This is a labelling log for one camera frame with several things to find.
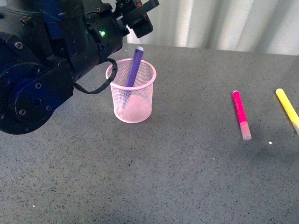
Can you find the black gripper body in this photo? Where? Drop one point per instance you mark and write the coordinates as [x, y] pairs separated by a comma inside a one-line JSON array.
[[133, 13]]

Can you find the purple marker pen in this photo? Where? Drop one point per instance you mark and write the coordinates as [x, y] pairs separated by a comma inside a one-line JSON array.
[[134, 66]]

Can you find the pink marker pen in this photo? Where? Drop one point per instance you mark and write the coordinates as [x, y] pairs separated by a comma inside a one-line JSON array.
[[241, 114]]

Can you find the black blue robot arm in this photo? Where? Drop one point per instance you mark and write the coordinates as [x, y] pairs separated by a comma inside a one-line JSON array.
[[46, 46]]

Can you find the pink mesh cup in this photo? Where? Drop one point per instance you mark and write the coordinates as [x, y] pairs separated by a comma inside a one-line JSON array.
[[133, 104]]

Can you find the white pleated curtain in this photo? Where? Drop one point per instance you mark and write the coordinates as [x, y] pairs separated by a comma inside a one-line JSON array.
[[263, 26]]

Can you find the yellow marker pen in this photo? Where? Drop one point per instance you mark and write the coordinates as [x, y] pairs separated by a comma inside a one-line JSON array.
[[290, 111]]

